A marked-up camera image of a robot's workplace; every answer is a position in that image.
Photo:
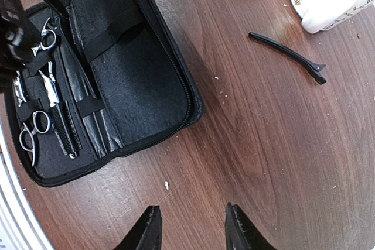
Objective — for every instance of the silver thinning scissors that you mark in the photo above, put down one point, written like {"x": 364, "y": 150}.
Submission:
{"x": 47, "y": 44}

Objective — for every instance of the black zippered tool case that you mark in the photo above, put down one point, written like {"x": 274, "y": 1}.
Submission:
{"x": 121, "y": 79}

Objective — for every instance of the silver hair cutting scissors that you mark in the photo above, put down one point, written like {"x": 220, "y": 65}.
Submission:
{"x": 41, "y": 122}

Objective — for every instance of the black hair clip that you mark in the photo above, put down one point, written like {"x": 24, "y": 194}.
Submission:
{"x": 312, "y": 68}

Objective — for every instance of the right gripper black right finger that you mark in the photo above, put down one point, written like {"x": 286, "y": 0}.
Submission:
{"x": 241, "y": 233}

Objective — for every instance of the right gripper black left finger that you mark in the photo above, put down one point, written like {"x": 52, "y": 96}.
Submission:
{"x": 146, "y": 232}

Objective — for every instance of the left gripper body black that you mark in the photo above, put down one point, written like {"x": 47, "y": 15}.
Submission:
{"x": 18, "y": 36}

